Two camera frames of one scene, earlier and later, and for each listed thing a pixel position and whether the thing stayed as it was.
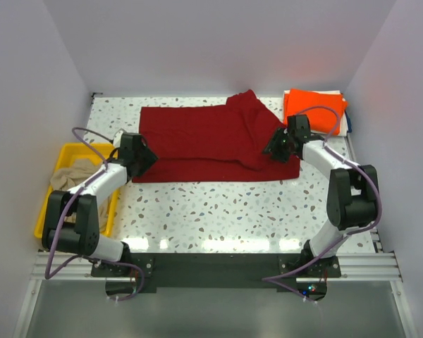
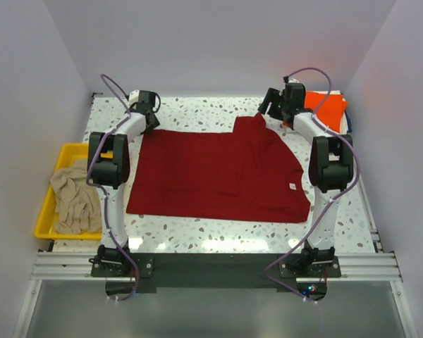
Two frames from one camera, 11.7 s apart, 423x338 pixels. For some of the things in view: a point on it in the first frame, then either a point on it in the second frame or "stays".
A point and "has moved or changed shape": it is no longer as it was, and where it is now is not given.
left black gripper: (149, 159) to (156, 124)
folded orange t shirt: (322, 120) stays
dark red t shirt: (213, 142) has moved or changed shape
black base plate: (221, 271) stays
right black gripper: (272, 146) to (272, 96)
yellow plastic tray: (71, 153) stays
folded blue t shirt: (349, 124) stays
